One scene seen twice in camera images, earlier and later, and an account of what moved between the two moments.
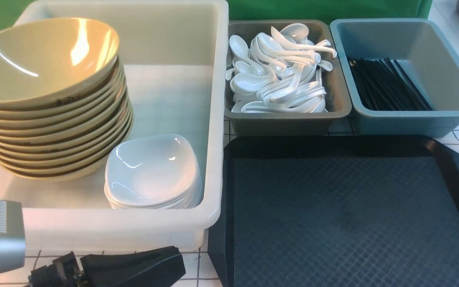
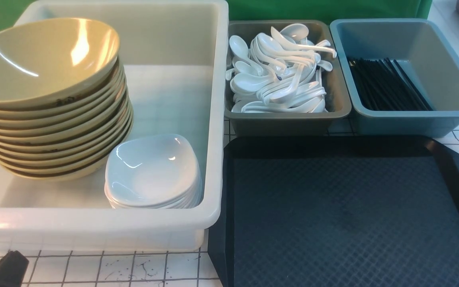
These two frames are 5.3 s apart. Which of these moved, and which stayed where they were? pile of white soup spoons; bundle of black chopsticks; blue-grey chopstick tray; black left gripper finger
Moved: black left gripper finger
Stayed: blue-grey chopstick tray; pile of white soup spoons; bundle of black chopsticks
